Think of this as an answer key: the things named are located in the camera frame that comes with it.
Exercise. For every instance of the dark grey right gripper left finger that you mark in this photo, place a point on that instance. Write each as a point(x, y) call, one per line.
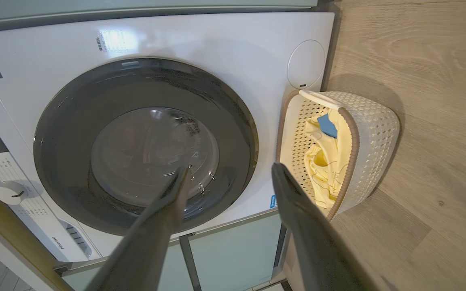
point(148, 242)

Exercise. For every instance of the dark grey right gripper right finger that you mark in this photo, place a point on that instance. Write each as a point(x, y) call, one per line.
point(318, 250)

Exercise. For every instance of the pale yellow garment blue patches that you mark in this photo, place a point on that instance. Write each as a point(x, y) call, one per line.
point(330, 129)
point(330, 182)

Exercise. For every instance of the round dark glass washer door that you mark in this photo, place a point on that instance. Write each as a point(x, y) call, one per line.
point(79, 121)

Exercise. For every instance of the white washing machine dial knob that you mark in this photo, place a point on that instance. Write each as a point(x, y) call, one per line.
point(10, 193)

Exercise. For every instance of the white front-load washing machine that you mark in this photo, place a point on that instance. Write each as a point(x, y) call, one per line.
point(225, 60)

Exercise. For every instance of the light blue cabinet panel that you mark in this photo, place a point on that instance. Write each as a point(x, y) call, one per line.
point(136, 6)

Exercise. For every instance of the blue energy label sticker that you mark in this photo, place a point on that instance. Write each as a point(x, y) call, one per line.
point(273, 201)

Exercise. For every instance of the pale green cabinet front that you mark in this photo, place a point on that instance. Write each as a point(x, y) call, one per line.
point(237, 250)

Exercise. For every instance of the white perforated laundry basket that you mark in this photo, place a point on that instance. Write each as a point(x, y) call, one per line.
point(374, 133)

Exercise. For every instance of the wooden countertop edge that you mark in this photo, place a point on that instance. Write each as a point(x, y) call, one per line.
point(10, 230)

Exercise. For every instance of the round white filter cover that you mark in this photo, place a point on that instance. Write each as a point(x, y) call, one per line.
point(306, 64)

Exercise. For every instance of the dark cabinet plinth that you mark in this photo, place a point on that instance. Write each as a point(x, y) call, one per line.
point(330, 48)

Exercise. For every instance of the printed instruction text sticker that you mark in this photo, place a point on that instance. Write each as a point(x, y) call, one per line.
point(115, 40)

